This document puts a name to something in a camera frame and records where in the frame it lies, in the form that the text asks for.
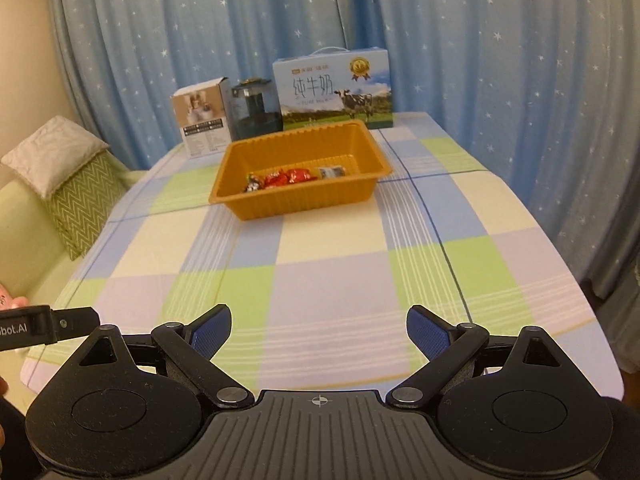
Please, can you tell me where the red snack wrapper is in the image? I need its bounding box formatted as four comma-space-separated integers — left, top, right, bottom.
264, 168, 317, 190

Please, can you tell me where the clear brown candy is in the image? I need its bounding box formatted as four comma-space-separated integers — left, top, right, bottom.
318, 166, 347, 179

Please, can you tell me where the person's left hand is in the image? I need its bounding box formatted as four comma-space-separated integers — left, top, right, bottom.
0, 285, 29, 310

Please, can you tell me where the light green sofa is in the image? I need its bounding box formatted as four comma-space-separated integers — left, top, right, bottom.
0, 167, 149, 311

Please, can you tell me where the green zigzag cushion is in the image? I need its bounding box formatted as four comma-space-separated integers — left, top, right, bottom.
44, 152, 127, 260

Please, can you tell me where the plaid tablecloth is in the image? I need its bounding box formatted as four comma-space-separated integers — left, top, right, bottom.
54, 113, 624, 398

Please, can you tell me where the beige pillow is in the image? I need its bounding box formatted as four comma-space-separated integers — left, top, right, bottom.
1, 116, 108, 200

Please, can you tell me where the dark wrapped candy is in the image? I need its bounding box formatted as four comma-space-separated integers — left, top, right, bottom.
244, 174, 265, 193

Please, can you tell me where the orange plastic tray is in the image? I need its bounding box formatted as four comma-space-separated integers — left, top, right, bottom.
208, 120, 393, 220

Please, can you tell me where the small white product box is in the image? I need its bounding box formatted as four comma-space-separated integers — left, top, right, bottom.
171, 77, 232, 158

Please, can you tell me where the dark green glass jar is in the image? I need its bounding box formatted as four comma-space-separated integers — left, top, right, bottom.
231, 78, 283, 141

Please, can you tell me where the blue milk carton box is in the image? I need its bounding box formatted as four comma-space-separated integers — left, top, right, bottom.
272, 47, 394, 129

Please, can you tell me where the blue star curtain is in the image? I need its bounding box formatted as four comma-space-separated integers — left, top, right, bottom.
44, 0, 640, 376

